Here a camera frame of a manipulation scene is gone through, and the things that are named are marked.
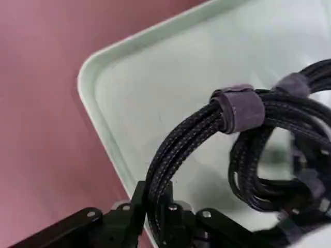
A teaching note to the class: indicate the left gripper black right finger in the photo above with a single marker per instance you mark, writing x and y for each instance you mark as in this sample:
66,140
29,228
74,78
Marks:
207,227

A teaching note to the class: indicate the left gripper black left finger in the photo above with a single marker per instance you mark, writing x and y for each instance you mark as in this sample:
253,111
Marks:
77,227

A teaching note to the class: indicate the pale green plastic tray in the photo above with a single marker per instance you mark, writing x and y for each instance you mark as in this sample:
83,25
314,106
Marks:
155,77

